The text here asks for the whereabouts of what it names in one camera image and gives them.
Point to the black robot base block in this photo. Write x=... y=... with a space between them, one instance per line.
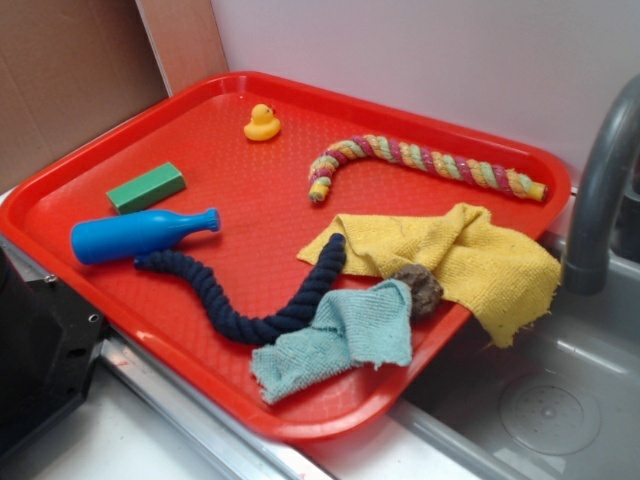
x=50 y=339

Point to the green rectangular block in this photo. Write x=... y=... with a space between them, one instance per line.
x=146 y=189

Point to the red plastic tray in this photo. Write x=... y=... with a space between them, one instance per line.
x=260 y=189

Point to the light blue towel cloth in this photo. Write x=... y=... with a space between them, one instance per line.
x=351 y=328

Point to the brown lumpy ball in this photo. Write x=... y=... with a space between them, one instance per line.
x=426 y=292

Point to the yellow rubber duck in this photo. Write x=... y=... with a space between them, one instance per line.
x=263 y=125

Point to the yellow towel cloth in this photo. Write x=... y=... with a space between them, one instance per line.
x=505 y=278

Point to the blue plastic bottle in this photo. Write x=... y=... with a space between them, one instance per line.
x=136 y=234

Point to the grey faucet spout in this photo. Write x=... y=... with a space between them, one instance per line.
x=605 y=216

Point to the grey plastic sink basin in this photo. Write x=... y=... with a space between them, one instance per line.
x=561 y=403

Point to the brown cardboard panel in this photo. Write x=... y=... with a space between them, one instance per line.
x=72 y=70

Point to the multicolour twisted rope toy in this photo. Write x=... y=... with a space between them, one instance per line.
x=473 y=172

